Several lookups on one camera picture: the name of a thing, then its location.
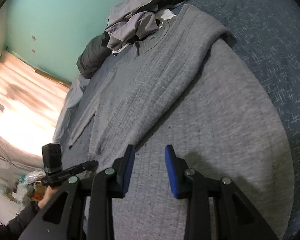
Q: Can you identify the clear plastic bag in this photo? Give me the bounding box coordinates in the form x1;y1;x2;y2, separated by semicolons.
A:
16;171;44;198

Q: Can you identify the person's left hand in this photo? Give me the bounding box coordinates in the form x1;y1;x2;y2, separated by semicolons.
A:
39;186;58;209

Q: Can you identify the dark grey rolled quilt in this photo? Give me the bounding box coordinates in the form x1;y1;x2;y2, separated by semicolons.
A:
77;0;208;78

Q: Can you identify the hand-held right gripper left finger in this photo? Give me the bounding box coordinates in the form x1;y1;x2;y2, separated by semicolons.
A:
17;144;136;240

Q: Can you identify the person's left forearm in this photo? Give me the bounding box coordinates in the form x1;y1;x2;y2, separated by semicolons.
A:
7;200;44;237

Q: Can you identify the grey knitted sweater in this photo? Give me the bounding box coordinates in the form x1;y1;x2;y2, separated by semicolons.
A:
68;4;295;240

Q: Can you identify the light grey duvet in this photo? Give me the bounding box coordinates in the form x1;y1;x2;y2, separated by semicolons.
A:
52;76;90;145

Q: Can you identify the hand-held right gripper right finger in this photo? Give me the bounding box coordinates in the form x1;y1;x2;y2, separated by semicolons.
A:
164;144;280;240

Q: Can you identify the bed with blue sheet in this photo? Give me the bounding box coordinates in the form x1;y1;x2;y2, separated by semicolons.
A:
52;0;300;240

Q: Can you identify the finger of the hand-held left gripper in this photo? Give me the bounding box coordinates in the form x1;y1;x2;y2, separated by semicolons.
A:
72;160;99;176

